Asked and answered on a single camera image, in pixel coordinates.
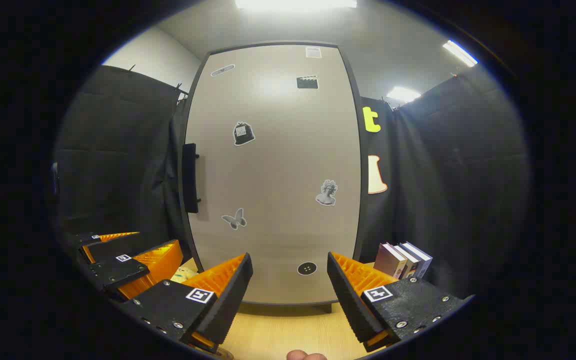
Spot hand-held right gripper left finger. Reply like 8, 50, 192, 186
118, 252, 254, 355

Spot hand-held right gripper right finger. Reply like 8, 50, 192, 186
326, 251, 475, 353

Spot black door handle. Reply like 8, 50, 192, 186
182, 143, 202, 214

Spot blue grey book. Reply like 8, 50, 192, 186
400, 241, 434, 279

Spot black backdrop cloth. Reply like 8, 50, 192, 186
53, 64, 531, 301

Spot ceiling light panel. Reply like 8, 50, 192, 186
235, 0, 358, 10
443, 40, 478, 67
387, 86, 421, 103

